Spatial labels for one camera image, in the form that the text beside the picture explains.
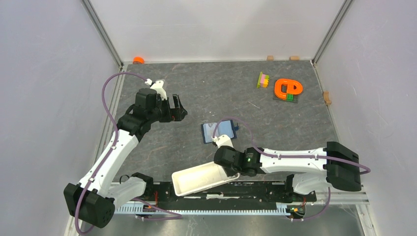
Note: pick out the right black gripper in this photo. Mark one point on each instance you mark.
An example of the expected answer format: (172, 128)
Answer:
(230, 172)

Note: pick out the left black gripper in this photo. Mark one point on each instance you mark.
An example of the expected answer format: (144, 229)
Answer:
(176, 114)

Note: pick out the silver VIP credit card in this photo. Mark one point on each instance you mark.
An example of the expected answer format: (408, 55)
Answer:
(207, 132)

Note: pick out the navy blue card holder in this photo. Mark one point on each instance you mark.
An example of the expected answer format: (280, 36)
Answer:
(226, 127)

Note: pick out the white plastic tray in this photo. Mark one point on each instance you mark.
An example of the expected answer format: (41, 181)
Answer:
(201, 178)

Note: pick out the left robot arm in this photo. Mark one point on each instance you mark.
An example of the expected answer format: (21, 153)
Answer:
(93, 199)

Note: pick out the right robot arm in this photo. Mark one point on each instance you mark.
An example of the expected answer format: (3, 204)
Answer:
(332, 166)

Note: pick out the orange round cap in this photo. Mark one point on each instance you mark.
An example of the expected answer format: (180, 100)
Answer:
(138, 60)

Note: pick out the green lego brick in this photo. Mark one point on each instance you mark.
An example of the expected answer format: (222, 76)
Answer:
(289, 97)

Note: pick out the pink green block stack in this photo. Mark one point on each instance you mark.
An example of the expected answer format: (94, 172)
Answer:
(263, 80)

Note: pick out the orange marble run piece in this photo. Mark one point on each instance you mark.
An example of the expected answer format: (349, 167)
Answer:
(284, 86)

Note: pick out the curved wooden piece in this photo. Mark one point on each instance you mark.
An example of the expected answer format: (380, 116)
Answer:
(326, 98)

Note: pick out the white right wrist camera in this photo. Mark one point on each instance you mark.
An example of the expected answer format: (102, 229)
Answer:
(222, 140)

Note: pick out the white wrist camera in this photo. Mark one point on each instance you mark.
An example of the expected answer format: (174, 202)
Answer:
(158, 86)
(222, 140)

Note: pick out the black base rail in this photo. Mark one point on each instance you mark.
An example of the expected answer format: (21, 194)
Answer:
(237, 195)

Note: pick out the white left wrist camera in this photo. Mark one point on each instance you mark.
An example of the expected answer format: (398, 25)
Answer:
(158, 86)

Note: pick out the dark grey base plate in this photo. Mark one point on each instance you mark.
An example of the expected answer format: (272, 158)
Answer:
(296, 97)

